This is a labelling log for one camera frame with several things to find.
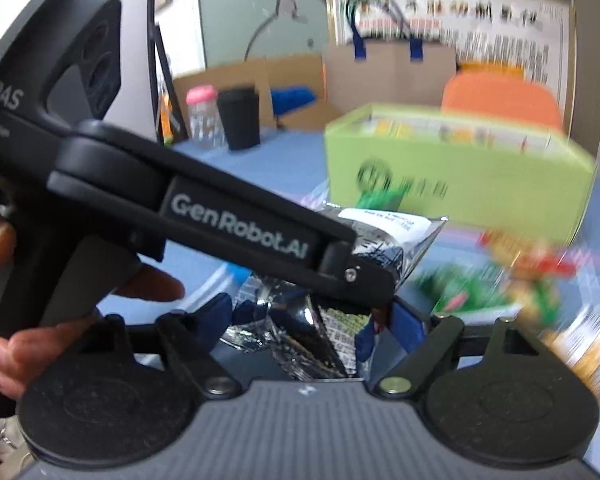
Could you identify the clear bottle with pink lid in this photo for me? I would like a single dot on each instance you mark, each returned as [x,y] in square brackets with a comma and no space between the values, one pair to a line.
[205,125]

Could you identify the orange chair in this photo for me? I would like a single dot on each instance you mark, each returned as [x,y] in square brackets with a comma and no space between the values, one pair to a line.
[500,97]

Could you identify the black metal stand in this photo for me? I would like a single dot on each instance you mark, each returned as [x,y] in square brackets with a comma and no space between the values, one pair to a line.
[179,115]

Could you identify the brown cardboard box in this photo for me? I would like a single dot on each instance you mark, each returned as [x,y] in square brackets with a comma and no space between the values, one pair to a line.
[290,72]

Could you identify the black tumbler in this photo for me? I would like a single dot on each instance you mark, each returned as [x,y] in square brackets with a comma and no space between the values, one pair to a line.
[237,120]

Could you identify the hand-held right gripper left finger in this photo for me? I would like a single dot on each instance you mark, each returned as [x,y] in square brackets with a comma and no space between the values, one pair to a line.
[220,312]

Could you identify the green cardboard box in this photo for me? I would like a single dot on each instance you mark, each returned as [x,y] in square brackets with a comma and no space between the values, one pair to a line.
[505,180]

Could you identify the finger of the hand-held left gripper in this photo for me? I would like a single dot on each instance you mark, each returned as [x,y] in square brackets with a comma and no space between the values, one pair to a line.
[205,210]

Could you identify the yellow black snack packet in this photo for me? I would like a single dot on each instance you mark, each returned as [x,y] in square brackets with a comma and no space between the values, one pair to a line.
[580,350]

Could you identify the blue plastic object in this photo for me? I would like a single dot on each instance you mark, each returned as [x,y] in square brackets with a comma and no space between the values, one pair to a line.
[292,100]

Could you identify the green snack packet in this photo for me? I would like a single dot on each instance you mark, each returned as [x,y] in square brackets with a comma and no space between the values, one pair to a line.
[460,290]

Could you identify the blue striped tablecloth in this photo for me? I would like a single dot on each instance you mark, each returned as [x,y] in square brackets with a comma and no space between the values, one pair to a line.
[290,170]

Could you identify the person's left hand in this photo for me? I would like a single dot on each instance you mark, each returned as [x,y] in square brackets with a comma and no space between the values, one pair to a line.
[10,360]

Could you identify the large brown silver snack packet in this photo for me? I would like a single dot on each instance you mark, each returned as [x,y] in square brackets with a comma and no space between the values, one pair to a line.
[390,245]

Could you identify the orange bean snack packet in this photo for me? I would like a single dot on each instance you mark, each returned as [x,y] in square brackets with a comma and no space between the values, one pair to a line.
[525,265]

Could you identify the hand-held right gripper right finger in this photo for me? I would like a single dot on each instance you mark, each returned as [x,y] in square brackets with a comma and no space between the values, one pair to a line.
[407,325]

